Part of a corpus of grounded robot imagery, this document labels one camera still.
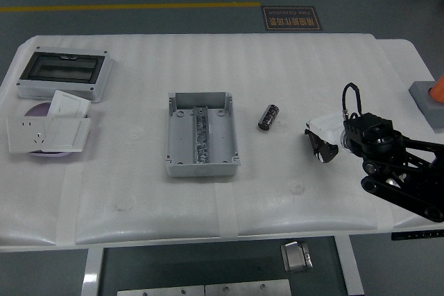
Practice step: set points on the grey metal plate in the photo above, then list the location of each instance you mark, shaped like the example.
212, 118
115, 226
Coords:
248, 288
159, 290

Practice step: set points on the white foam mat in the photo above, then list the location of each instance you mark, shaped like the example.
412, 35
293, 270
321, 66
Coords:
208, 63

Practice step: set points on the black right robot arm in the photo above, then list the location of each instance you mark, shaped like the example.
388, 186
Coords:
378, 136

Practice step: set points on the open grey junction box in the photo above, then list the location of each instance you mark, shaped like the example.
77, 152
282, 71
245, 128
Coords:
180, 136

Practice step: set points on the black floor sign orange text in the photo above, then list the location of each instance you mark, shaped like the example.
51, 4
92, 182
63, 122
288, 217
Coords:
291, 18

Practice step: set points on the white table frame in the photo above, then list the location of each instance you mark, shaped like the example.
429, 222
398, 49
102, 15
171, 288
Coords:
92, 268

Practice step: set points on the grey box with dark lid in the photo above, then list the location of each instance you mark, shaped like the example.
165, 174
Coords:
98, 79

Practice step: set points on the grey square base block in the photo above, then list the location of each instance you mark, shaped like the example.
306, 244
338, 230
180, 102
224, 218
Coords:
425, 105

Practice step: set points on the white wall switch panel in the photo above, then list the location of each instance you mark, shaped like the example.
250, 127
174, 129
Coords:
67, 133
69, 103

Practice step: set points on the black table control panel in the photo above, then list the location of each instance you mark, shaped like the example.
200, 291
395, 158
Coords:
416, 235

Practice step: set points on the silver metal bracket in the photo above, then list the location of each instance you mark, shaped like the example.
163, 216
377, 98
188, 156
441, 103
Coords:
295, 256

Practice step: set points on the white wall socket panel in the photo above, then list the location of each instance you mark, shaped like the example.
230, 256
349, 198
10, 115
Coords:
24, 134

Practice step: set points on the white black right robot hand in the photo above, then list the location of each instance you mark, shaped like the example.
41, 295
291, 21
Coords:
324, 126

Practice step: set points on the orange cone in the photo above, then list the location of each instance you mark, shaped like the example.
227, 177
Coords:
438, 89

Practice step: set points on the purple round plate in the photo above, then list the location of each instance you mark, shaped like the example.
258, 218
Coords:
38, 110

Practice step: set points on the black cylindrical battery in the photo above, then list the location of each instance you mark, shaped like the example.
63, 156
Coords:
268, 118

